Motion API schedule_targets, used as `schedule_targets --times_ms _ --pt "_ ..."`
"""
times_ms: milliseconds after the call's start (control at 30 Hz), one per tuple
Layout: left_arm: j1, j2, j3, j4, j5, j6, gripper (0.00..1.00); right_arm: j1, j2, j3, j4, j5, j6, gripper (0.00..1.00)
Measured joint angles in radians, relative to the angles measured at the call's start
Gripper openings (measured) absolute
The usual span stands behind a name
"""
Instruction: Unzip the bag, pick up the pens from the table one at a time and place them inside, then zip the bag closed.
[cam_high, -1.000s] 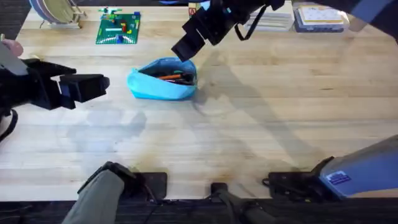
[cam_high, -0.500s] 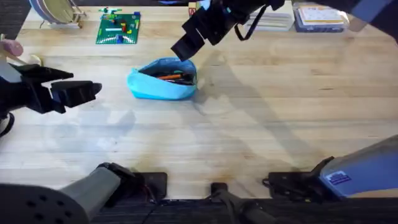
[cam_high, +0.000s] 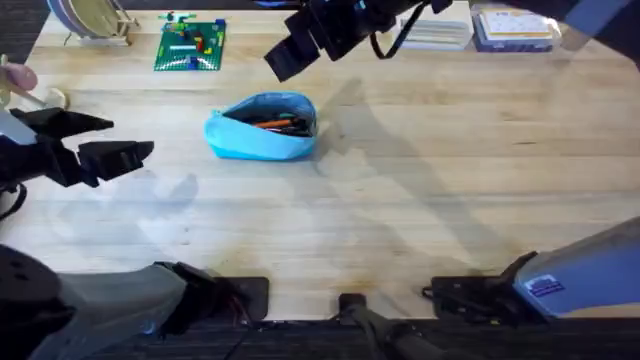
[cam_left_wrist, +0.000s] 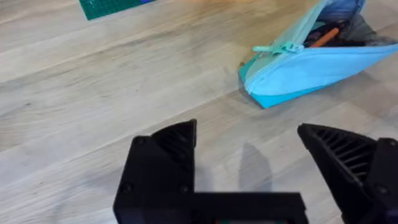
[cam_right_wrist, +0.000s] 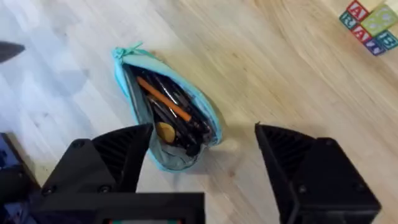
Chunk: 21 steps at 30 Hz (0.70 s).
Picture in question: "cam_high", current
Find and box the wooden plate rack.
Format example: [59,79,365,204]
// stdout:
[64,0,142,48]

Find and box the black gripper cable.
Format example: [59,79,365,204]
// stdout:
[368,3,427,61]
[0,181,29,222]

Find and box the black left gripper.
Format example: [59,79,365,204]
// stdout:
[0,106,156,190]

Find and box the person's hand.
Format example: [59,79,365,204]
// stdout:
[0,62,39,93]

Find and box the clear plastic box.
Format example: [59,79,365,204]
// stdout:
[398,17,474,52]

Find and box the light blue zip bag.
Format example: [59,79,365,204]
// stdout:
[202,90,320,163]

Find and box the black stand post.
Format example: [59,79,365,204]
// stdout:
[337,292,451,360]

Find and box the wooden spoon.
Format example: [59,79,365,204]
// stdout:
[0,53,70,111]

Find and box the green board with toy blocks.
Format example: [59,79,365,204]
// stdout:
[152,11,228,73]

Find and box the cream plate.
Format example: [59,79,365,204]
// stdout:
[72,0,124,40]

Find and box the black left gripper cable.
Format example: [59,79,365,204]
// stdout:
[0,181,29,222]

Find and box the blue box with white lid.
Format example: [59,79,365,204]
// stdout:
[469,2,562,54]

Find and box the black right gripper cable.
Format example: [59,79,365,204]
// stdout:
[368,3,427,61]

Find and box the black rail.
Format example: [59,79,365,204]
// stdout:
[89,318,640,360]

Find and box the blue-grey plate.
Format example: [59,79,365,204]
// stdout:
[46,0,84,37]

